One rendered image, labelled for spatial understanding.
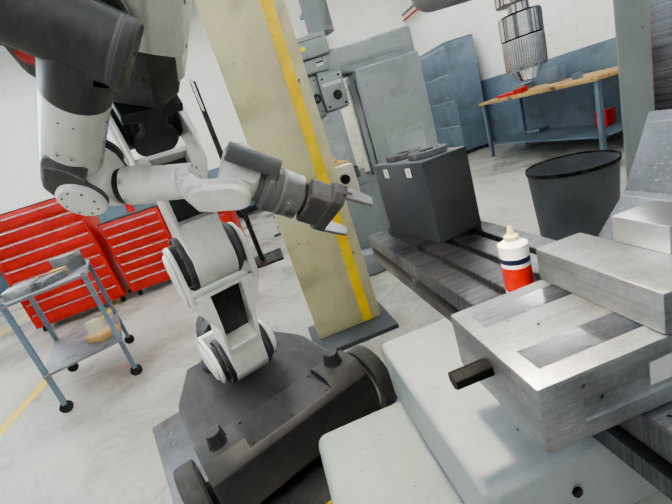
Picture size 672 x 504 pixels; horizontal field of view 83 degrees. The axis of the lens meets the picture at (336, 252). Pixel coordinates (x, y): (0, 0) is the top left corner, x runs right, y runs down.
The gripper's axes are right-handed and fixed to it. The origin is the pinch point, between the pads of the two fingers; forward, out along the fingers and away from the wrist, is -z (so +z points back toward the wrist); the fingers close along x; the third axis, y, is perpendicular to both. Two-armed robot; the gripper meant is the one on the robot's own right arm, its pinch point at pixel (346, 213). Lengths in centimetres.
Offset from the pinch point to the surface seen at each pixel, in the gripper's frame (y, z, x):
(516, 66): -8.5, -0.5, 40.6
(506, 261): -22.7, -12.0, 23.5
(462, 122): 547, -391, -222
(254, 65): 139, 16, -58
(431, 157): 11.3, -14.3, 12.9
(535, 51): -8.4, -1.1, 42.8
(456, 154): 12.2, -19.4, 15.4
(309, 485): -44, -16, -53
